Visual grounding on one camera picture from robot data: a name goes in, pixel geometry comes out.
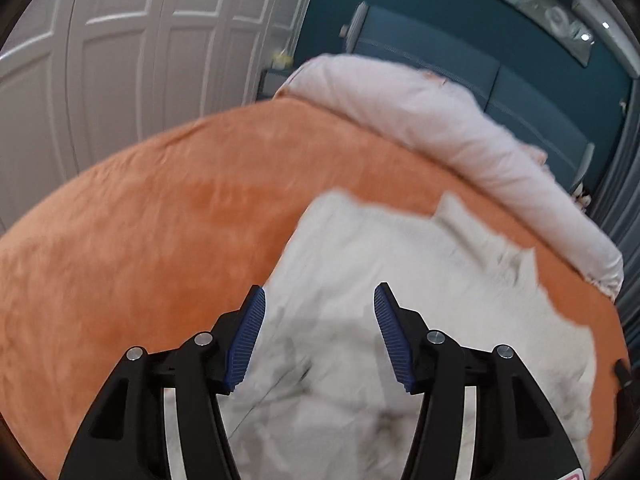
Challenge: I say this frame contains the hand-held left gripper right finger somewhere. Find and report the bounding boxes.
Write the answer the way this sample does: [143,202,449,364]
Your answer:
[373,282,584,480]

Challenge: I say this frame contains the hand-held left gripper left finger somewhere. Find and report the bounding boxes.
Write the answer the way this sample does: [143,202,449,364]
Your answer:
[59,285,266,480]

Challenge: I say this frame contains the white fleece-lined garment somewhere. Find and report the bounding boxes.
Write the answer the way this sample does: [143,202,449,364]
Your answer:
[220,189,599,480]

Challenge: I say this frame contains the orange bed blanket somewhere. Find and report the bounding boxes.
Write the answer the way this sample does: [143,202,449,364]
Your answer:
[0,97,634,480]

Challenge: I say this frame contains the small stuffed toys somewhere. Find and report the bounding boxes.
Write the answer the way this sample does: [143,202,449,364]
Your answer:
[571,182,594,212]

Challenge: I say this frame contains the grey curtain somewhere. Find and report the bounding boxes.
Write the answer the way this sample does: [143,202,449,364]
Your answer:
[584,74,640,321]

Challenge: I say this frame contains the pink duvet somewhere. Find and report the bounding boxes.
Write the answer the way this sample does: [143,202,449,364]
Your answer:
[274,54,625,304]

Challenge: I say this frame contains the grey nightstand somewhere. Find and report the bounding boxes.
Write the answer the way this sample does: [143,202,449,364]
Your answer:
[257,67,294,104]

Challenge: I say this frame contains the blue padded headboard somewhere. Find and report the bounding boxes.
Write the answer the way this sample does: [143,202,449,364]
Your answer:
[345,2,597,192]

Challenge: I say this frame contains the white panelled wardrobe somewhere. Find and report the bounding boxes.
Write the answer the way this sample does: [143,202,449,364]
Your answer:
[0,0,322,227]

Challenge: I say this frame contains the long silver wall art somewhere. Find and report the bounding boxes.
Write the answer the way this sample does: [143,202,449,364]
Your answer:
[420,0,597,69]

